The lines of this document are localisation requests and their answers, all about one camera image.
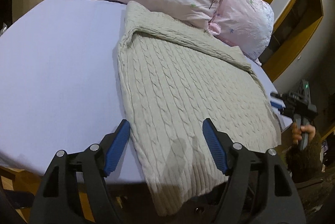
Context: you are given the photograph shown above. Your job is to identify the beige cable-knit sweater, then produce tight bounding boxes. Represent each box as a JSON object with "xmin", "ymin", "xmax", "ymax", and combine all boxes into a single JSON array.
[{"xmin": 117, "ymin": 1, "xmax": 281, "ymax": 216}]

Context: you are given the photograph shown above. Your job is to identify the brown fuzzy sleeve forearm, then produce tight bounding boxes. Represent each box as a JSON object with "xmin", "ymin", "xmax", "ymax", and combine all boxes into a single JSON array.
[{"xmin": 286, "ymin": 132, "xmax": 322, "ymax": 183}]

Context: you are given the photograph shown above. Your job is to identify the person's right hand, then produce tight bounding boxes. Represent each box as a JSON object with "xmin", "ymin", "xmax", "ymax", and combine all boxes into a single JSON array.
[{"xmin": 291, "ymin": 122, "xmax": 316, "ymax": 145}]

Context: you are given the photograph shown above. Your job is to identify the pink floral pillow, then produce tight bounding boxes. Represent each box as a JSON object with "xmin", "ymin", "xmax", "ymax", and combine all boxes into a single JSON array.
[{"xmin": 208, "ymin": 0, "xmax": 274, "ymax": 61}]

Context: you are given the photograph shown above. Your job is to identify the lavender bed sheet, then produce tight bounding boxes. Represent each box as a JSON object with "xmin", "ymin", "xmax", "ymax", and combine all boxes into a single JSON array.
[{"xmin": 0, "ymin": 0, "xmax": 294, "ymax": 185}]

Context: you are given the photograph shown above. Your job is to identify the wooden framed wall niche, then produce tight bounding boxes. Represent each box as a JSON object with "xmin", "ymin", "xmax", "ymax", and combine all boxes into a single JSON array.
[{"xmin": 259, "ymin": 0, "xmax": 324, "ymax": 81}]

